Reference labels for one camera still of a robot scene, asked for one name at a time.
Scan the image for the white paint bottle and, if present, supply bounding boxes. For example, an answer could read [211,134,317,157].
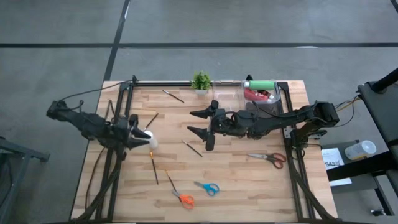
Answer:
[143,130,159,150]

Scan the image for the blue handled scissors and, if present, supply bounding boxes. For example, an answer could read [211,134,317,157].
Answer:
[193,180,220,197]

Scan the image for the grey translucent plastic bin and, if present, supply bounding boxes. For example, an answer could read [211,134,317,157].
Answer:
[241,79,284,118]

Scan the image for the brown cable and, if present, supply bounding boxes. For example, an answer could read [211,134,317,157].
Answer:
[84,146,106,210]

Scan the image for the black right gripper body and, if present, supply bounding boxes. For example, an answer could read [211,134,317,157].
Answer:
[208,108,239,138]

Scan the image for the clear plastic bin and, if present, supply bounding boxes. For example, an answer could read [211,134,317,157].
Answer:
[212,80,249,116]

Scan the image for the black side cart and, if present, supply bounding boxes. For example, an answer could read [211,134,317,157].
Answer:
[322,67,398,217]

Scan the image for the clear plastic jar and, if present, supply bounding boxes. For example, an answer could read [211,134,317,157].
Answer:
[343,139,377,161]

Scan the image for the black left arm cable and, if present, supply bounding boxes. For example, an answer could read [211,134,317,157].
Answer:
[58,80,134,103]

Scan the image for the orange handled scissors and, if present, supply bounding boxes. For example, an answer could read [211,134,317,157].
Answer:
[170,189,195,210]

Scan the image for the brown paintbrush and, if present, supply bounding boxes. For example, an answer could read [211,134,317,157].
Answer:
[143,113,159,131]

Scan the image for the small potted green plant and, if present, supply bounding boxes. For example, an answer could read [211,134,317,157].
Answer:
[190,70,212,96]

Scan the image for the coloured wire bundle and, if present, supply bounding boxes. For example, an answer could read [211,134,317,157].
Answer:
[332,94,364,128]

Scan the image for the green paint bottle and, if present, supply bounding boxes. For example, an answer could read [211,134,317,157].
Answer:
[243,80,277,91]

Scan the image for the grey metal stand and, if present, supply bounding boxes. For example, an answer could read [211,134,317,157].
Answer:
[0,135,51,224]

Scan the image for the red paint bottle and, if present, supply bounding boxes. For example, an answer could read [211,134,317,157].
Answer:
[243,88,275,103]

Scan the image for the white paper sheet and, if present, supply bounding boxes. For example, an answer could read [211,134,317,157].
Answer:
[322,147,353,187]

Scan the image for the black aluminium rig frame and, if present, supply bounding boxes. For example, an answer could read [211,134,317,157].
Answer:
[70,74,338,223]

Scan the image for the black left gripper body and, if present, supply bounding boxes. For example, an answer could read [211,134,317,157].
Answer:
[107,118,134,149]

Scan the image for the small black floor object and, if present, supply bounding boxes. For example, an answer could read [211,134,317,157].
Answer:
[369,207,387,217]

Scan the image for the dark red handled scissors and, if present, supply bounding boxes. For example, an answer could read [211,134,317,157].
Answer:
[247,152,287,170]

